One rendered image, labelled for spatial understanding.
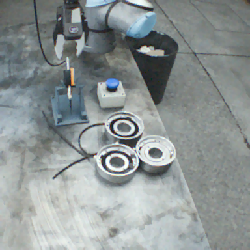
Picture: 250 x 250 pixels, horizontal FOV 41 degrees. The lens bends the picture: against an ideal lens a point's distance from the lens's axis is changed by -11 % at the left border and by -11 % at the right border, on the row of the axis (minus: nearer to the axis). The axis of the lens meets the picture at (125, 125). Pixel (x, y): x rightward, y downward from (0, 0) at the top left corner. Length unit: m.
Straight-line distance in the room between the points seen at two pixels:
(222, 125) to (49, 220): 1.74
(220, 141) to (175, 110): 0.38
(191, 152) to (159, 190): 1.24
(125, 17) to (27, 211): 0.71
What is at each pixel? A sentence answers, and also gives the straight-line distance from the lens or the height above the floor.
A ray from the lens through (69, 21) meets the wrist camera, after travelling 0.89.
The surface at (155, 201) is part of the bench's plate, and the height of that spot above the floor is 0.80.
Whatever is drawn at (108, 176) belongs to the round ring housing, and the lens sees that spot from 0.90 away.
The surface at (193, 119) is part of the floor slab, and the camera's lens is 2.37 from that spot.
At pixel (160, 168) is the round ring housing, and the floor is 0.83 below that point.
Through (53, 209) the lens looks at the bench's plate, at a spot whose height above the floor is 0.80.
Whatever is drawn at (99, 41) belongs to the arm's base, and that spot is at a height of 0.85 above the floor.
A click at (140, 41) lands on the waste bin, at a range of 2.38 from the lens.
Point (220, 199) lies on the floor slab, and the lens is 2.00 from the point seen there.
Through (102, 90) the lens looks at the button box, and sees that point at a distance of 1.11.
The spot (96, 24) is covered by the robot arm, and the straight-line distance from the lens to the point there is 1.30.
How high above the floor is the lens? 1.54
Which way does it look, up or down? 44 degrees down
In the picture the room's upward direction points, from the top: 9 degrees clockwise
